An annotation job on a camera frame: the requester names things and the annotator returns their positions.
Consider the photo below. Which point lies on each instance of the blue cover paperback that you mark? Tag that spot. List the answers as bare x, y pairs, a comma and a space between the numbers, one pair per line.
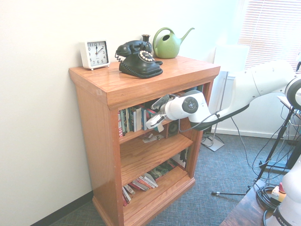
144, 120

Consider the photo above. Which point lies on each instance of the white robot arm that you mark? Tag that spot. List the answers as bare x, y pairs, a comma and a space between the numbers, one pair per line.
258, 77

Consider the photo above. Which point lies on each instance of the white square alarm clock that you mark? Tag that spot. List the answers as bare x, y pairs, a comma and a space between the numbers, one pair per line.
96, 54

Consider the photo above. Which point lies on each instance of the white window blinds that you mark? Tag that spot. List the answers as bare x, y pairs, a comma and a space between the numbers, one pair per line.
270, 23

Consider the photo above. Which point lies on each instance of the floor lamp with white shade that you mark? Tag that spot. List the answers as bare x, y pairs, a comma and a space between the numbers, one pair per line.
231, 57

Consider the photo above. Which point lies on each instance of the lower shelf row of books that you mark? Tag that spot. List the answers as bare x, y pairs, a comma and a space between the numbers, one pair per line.
150, 180

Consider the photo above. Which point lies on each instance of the black rotary telephone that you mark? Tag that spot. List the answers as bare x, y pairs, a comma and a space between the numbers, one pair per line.
141, 67

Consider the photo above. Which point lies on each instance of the dark spine paperback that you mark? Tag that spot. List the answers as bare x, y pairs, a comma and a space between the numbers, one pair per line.
125, 121

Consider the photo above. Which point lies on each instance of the white and blue paperback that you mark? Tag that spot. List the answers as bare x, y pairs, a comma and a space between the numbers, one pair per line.
138, 118

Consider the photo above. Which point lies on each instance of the dark wooden table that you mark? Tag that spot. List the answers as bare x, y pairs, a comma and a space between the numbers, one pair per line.
244, 212

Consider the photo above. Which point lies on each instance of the green camouflage book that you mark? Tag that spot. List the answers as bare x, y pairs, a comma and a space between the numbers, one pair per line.
162, 170

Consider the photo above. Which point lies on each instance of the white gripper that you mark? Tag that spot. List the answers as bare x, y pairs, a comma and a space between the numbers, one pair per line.
155, 121

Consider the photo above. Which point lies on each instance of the dark green spine book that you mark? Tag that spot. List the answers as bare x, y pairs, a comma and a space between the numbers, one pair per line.
200, 88

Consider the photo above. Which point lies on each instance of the black camera tripod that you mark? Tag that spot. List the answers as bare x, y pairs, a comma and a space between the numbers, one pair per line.
261, 170

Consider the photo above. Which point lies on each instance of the green plastic watering can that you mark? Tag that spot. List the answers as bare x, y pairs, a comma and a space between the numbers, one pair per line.
167, 48

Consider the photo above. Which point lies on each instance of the yellow emergency stop button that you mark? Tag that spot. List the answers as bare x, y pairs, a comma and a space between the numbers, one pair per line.
277, 194

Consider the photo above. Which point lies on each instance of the red spine book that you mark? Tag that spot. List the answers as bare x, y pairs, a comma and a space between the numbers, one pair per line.
120, 123

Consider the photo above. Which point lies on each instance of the red spine paperback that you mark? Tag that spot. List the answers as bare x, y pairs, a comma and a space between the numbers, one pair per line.
138, 184

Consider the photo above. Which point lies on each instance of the black ceramic vase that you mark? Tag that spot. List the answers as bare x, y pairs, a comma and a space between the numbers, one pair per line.
145, 38

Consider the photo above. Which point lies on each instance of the white and red paperback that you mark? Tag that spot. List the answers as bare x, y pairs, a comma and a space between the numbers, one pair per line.
125, 196

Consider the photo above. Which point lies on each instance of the loose paper scraps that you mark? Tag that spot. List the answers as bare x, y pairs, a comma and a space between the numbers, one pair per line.
150, 139

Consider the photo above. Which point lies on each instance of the small black speaker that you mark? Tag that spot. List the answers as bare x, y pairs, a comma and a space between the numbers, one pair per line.
174, 129

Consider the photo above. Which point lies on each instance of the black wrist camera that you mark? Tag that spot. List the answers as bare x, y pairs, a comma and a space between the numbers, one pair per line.
160, 102

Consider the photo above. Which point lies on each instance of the wooden bookshelf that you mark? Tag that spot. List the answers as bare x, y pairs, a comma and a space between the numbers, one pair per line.
98, 141

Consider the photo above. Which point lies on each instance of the cream pages paperback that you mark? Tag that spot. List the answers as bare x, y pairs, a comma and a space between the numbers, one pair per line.
181, 94

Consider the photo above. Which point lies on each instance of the black and white picture book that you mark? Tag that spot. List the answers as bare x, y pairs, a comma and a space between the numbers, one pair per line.
181, 159

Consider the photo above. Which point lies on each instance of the teal and red paperback book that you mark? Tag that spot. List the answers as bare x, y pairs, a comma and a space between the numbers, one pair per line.
150, 113

